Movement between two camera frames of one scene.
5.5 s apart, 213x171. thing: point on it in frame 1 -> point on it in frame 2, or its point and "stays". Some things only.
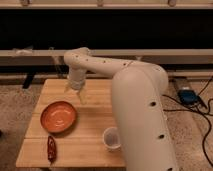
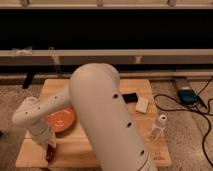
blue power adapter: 188,96 stays
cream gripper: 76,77 -> 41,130
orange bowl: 58,117 stays
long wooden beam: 55,58 stays
